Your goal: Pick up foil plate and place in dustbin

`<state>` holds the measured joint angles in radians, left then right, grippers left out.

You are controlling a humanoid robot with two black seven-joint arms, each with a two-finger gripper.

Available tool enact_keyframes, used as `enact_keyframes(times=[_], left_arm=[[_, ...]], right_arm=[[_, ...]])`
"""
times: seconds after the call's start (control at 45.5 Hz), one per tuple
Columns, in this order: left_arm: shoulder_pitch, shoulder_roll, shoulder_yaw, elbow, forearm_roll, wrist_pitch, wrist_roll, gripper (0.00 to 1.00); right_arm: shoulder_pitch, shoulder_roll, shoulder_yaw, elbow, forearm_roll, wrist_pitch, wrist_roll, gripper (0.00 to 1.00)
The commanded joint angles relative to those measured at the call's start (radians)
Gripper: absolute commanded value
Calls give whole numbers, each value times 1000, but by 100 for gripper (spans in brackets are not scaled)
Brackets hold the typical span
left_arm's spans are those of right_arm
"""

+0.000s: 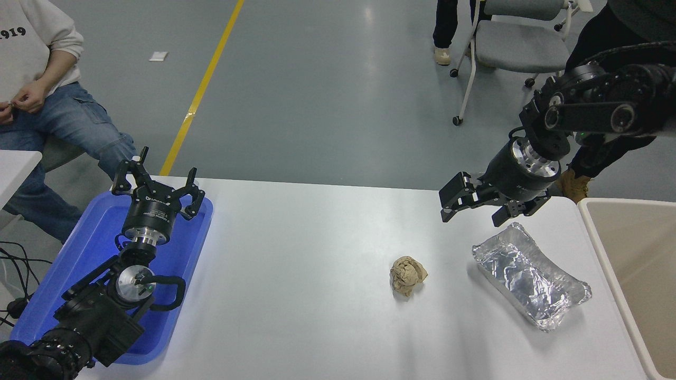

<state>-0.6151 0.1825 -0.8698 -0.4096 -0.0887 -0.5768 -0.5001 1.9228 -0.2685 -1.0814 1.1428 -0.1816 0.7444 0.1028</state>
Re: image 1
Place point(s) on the seated person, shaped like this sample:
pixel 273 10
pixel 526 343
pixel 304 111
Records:
pixel 31 47

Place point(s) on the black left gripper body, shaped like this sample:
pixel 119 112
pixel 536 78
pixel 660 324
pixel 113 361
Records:
pixel 150 214

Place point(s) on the silver foil tray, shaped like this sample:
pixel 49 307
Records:
pixel 528 274

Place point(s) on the white paper scrap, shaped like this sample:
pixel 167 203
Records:
pixel 158 56

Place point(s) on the large pale bin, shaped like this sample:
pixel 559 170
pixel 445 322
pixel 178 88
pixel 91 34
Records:
pixel 644 253

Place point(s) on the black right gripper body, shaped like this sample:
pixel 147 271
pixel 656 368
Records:
pixel 501 177

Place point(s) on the seated person's right hand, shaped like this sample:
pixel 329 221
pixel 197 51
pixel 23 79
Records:
pixel 6 113

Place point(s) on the crumpled tan paper ball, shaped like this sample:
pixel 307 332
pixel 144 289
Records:
pixel 407 275

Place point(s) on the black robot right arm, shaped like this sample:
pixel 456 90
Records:
pixel 591 116

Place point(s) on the standing person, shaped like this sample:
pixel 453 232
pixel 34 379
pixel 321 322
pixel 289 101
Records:
pixel 602 31

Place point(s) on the grey office chair on wheels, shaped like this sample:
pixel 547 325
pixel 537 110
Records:
pixel 523 45

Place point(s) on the blue plastic tray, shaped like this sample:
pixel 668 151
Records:
pixel 79 253

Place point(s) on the walking person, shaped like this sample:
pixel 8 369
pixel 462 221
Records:
pixel 446 21

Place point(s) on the white side table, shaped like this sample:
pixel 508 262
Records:
pixel 16 169

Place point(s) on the seated person's left hand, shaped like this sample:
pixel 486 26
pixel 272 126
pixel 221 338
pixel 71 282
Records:
pixel 33 97

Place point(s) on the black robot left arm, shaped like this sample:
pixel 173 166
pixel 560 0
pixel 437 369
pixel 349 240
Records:
pixel 100 316

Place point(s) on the seated person's left forearm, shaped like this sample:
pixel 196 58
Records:
pixel 55 68

